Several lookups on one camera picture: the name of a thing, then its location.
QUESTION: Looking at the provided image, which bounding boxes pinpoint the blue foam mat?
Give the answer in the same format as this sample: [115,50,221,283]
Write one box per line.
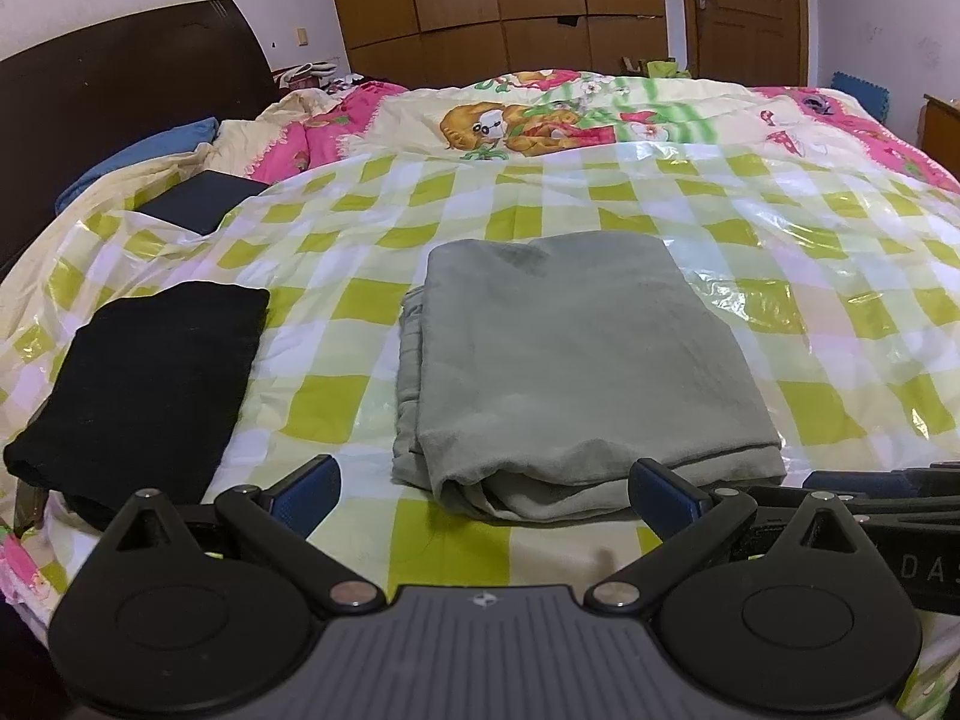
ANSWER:
[831,71,893,125]

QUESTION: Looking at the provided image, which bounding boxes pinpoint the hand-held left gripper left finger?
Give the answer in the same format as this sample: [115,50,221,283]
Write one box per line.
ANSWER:
[96,454,387,616]

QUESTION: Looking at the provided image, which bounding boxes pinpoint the black folded cloth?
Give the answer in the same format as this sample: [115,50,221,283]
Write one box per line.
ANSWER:
[4,281,271,533]

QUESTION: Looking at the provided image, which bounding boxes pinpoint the dark blue notebook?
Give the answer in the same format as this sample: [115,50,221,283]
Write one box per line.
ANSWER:
[139,170,271,236]

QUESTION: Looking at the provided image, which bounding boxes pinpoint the grey-green pants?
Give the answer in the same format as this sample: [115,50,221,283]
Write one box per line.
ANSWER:
[390,232,787,526]

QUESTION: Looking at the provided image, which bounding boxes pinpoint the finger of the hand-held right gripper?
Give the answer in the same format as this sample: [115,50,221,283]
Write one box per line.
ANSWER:
[808,465,960,517]

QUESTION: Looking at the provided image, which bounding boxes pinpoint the patterned cloth pile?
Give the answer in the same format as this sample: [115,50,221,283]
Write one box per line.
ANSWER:
[271,60,355,92]

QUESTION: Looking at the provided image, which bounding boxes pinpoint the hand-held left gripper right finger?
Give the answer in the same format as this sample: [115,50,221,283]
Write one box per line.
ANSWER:
[583,457,893,614]

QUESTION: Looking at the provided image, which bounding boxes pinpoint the green checkered plastic sheet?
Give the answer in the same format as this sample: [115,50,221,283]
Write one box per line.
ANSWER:
[0,142,960,695]

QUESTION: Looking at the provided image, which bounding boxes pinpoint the cartoon printed quilt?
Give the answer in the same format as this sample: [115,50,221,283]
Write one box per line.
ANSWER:
[0,69,960,616]

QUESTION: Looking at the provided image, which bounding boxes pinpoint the wooden door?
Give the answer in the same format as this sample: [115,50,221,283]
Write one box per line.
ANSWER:
[679,0,809,88]

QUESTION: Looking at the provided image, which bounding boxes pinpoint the blue pillow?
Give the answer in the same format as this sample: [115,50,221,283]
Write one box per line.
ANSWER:
[54,118,220,215]

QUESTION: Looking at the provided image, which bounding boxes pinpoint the dark wooden headboard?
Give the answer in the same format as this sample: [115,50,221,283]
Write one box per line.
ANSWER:
[0,0,283,282]

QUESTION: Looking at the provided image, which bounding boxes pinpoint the wooden desk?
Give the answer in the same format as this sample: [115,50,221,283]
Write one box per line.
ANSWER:
[919,94,960,166]

